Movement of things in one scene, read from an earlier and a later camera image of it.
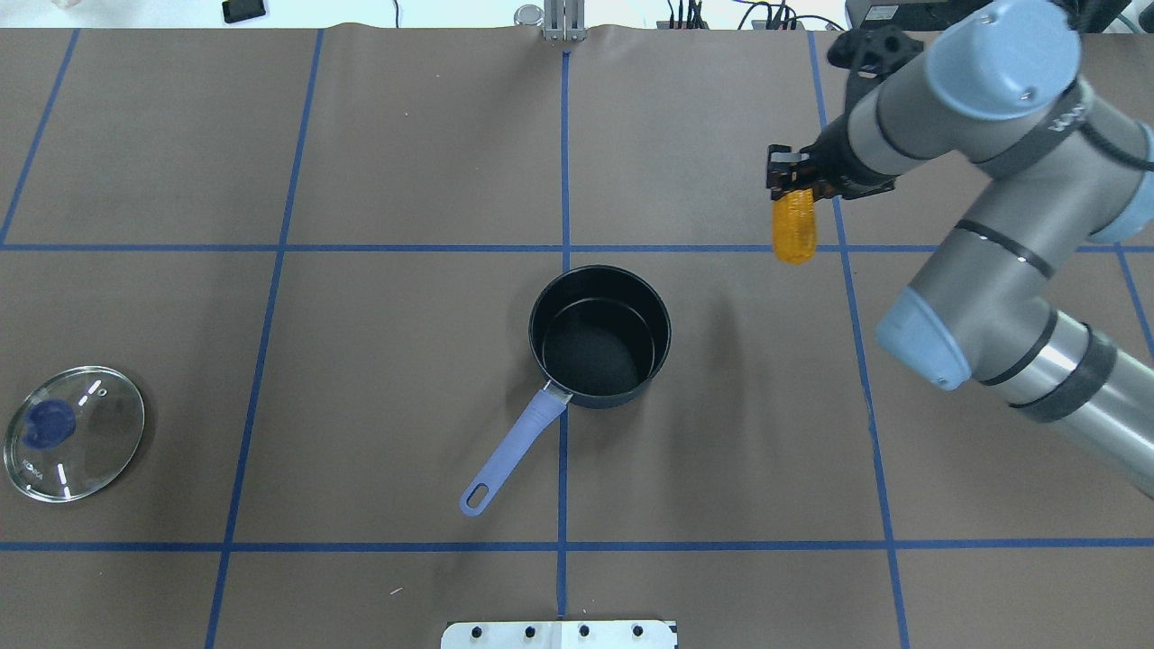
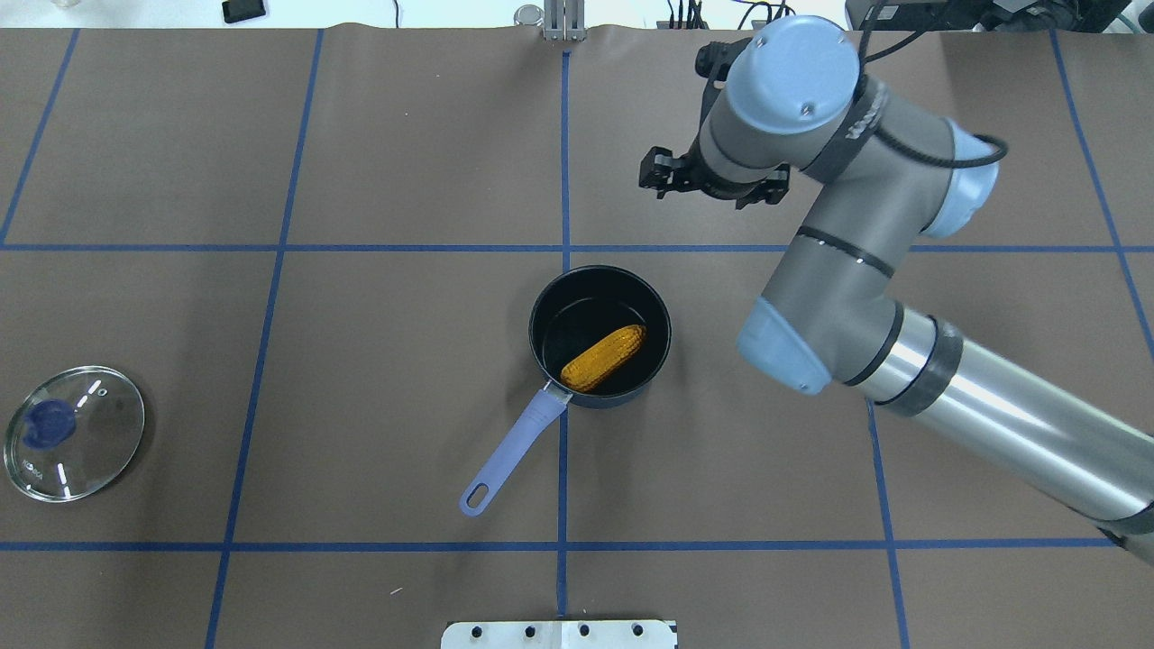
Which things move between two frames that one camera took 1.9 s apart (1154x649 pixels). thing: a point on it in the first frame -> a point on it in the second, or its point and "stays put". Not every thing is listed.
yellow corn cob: (794, 225) -> (602, 358)
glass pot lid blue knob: (71, 432) stays put
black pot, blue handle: (599, 336) stays put
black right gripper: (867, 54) -> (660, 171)
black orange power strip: (756, 24) stays put
